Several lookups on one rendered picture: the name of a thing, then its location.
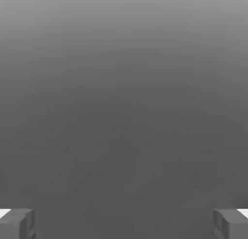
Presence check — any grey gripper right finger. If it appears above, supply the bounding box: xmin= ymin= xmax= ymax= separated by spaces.
xmin=212 ymin=208 xmax=248 ymax=239

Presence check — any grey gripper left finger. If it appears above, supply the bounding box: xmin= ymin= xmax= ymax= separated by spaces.
xmin=0 ymin=208 xmax=37 ymax=239

